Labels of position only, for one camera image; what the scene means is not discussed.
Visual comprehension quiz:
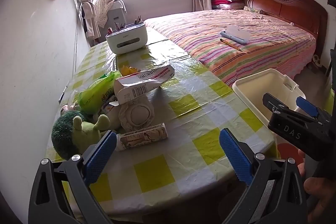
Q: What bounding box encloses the green checked plastic tablecloth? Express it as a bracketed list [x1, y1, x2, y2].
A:
[46, 27, 279, 216]

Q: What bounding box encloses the white tissue box organizer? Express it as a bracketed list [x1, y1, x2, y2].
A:
[105, 21, 148, 54]

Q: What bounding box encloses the bunch of pens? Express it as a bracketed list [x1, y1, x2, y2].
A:
[107, 15, 143, 34]

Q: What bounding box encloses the yellow pencil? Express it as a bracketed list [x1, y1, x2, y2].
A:
[220, 38, 242, 52]

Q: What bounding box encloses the green plush toy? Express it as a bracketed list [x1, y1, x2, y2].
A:
[51, 111, 111, 160]

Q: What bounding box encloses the white red medicine carton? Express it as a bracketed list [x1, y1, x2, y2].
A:
[114, 64, 175, 106]

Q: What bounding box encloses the bed with striped sheet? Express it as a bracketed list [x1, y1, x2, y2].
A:
[144, 9, 317, 80]

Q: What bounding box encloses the wooden headboard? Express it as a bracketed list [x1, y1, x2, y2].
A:
[245, 0, 328, 56]

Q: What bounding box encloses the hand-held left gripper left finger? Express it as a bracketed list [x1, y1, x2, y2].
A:
[28, 130, 117, 224]

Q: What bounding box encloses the spotted cream garment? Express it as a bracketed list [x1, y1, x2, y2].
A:
[93, 0, 126, 28]

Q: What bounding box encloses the wall cable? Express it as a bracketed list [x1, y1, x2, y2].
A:
[73, 6, 80, 75]

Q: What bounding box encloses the green plastic bag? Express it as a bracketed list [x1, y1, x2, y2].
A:
[76, 70, 122, 119]

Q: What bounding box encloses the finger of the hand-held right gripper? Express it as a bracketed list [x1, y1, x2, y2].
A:
[262, 93, 290, 115]
[296, 96, 332, 123]

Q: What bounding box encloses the printed paper carton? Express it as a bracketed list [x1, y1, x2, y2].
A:
[115, 123, 168, 151]

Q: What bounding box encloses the white cabinet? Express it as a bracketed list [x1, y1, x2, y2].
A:
[109, 1, 127, 28]

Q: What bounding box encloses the beige round fabric pad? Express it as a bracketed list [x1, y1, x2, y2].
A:
[119, 97, 155, 132]

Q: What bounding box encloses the patterned pillow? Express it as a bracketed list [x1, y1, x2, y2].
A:
[244, 6, 263, 14]

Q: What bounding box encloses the white blue pencil case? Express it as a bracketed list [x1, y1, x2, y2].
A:
[220, 25, 250, 45]

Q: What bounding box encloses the beige hanging garment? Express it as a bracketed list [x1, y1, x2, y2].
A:
[80, 1, 101, 39]

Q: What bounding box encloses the gold foil wrapper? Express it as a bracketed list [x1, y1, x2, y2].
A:
[121, 65, 141, 75]

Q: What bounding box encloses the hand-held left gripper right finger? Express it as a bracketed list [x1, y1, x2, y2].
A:
[219, 128, 309, 224]

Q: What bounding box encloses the white plastic bin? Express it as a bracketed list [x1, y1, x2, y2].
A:
[232, 69, 306, 130]

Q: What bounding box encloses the person's right hand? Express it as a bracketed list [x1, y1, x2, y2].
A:
[297, 148, 336, 224]

